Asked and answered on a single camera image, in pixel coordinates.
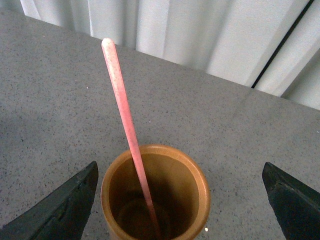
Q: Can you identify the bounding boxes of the pink chopstick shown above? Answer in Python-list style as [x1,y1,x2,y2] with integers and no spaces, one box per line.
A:
[101,38,162,240]

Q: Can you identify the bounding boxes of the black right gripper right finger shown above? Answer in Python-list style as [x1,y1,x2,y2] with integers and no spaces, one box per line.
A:
[262,162,320,240]

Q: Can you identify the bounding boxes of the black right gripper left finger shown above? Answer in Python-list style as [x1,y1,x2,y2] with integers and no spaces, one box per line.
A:
[0,161,99,240]

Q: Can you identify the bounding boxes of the white pleated curtain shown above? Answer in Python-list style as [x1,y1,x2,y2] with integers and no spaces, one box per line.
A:
[19,0,320,111]

